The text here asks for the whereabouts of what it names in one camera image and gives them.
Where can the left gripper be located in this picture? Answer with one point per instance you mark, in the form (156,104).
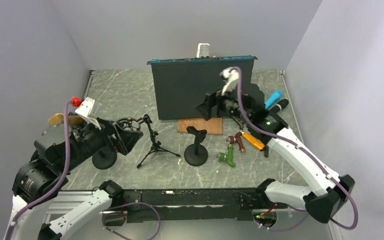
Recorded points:
(128,138)

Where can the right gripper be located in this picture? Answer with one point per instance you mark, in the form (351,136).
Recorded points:
(206,106)

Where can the blue handheld microphone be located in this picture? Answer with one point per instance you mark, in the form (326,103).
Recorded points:
(273,98)

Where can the black condenser microphone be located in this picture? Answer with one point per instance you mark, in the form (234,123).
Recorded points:
(279,106)

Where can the black round base mic stand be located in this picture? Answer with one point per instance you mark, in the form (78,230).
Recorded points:
(196,154)

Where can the gold handheld microphone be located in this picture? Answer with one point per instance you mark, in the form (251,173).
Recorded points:
(58,119)

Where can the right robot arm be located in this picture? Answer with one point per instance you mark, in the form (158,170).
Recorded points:
(326,190)

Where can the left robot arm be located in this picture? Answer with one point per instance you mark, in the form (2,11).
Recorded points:
(61,148)

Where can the left round base mic stand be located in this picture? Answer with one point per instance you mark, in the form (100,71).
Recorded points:
(104,159)

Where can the metal locking pliers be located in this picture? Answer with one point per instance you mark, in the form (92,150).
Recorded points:
(240,121)

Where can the brown wooden board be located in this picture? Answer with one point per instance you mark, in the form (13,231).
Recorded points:
(214,126)

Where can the maroon spray nozzle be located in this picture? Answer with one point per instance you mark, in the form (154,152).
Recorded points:
(236,139)

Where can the dark grey upright panel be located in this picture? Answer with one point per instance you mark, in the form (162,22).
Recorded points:
(180,84)

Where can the white device behind panel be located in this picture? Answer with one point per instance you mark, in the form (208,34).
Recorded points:
(203,50)

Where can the orange utility knife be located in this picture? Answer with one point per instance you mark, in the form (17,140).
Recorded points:
(253,141)

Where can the green spray nozzle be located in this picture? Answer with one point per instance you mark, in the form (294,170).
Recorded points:
(227,157)

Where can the small black hammer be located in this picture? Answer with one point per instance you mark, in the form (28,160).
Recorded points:
(266,151)

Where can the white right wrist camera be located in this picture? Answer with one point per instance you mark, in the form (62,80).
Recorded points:
(230,76)

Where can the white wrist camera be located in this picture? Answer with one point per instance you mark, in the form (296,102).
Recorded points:
(89,110)
(230,76)

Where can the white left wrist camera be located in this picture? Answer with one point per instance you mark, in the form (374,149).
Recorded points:
(89,110)

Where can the black front rail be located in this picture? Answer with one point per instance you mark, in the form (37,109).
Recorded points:
(193,204)

